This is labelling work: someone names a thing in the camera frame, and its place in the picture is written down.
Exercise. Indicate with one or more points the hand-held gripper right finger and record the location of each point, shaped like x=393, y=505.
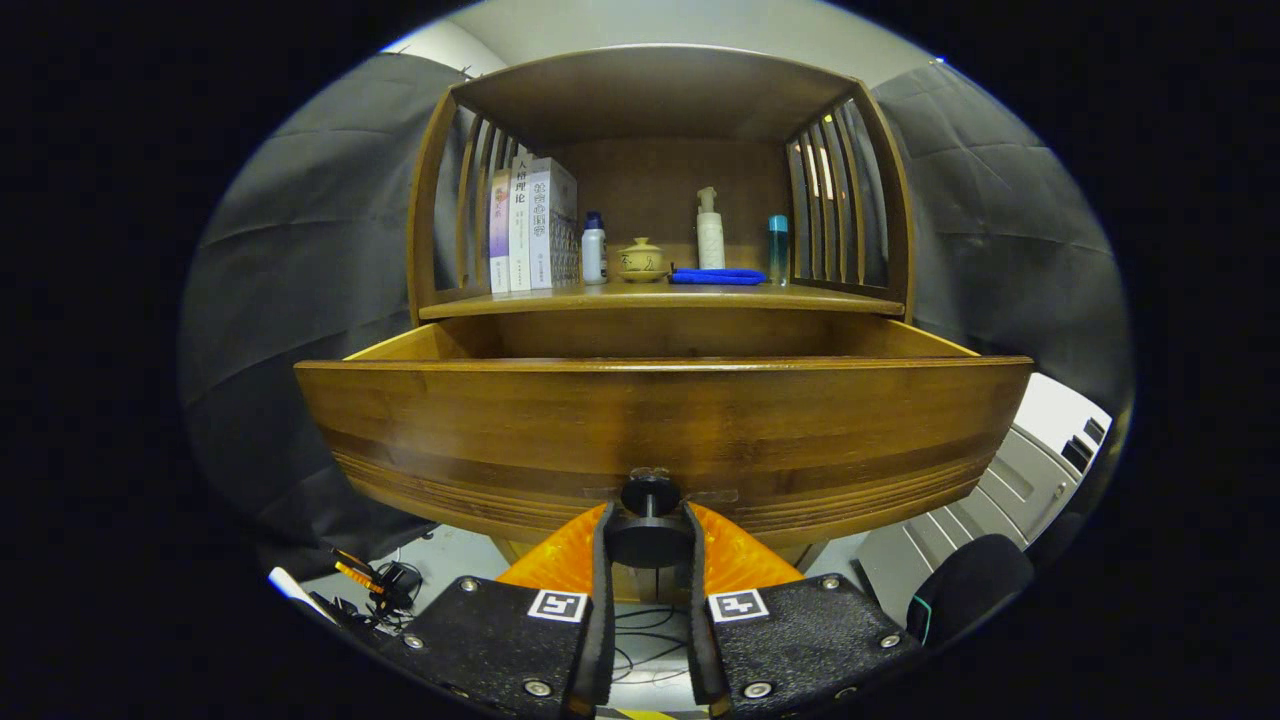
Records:
x=698, y=620

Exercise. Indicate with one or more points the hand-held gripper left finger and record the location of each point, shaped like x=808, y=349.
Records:
x=603, y=620

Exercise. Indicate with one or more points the brown wooden drawer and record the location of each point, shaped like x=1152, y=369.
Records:
x=600, y=430

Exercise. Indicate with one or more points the wooden countertop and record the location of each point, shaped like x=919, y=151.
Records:
x=640, y=296

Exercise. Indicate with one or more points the white side cabinet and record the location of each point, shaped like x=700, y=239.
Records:
x=1000, y=490

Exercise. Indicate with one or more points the brown wooden cabinet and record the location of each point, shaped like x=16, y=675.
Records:
x=650, y=180

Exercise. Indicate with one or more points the orange black tool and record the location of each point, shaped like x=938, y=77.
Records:
x=358, y=575

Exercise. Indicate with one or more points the black chair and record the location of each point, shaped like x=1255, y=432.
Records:
x=970, y=590

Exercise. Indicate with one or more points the blue cloth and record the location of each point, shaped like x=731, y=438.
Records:
x=715, y=276

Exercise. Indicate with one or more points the yellow lidded teacup with saucer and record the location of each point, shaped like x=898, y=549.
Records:
x=642, y=262

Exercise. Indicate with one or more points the small white bottle blue cap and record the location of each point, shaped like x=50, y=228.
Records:
x=594, y=255

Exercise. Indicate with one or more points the clear bottle blue cap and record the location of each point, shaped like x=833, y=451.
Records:
x=778, y=250

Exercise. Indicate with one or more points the white pump bottle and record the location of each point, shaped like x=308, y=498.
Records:
x=710, y=235

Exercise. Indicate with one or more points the white patterned book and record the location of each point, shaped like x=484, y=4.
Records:
x=552, y=225

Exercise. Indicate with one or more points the thin white book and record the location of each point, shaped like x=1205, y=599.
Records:
x=520, y=230

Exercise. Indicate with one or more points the pink purple book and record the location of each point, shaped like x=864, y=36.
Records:
x=499, y=235

